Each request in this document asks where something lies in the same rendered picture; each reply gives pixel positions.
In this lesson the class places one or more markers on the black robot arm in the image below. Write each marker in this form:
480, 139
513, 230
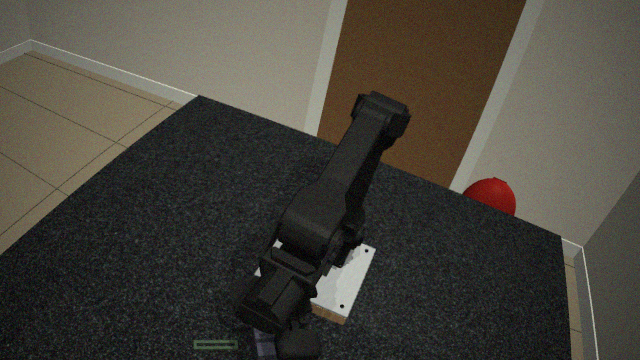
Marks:
323, 221

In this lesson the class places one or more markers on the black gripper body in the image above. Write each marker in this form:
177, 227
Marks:
295, 344

